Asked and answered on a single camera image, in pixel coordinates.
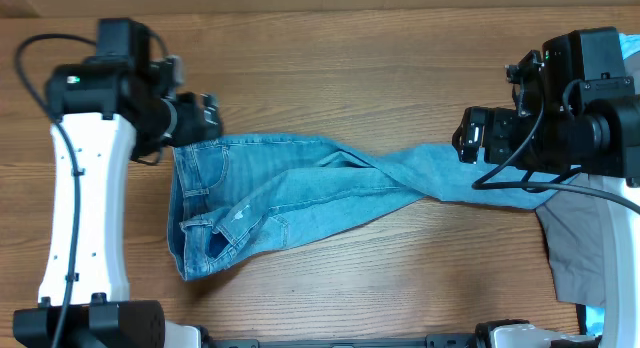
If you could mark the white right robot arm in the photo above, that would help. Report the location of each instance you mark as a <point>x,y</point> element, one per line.
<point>586,132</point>

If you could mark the light blue folded garment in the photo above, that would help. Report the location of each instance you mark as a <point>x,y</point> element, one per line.
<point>595,315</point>

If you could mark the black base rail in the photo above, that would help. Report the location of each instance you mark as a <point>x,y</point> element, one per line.
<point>446,340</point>

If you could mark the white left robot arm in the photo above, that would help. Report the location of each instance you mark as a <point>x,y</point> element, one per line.
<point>106,115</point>

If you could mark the light blue denim jeans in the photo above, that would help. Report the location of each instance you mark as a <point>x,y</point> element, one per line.
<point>242,195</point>

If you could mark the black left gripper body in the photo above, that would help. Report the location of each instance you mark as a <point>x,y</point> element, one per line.
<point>188,128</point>

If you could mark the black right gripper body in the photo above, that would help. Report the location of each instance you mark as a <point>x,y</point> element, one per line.
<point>510,132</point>

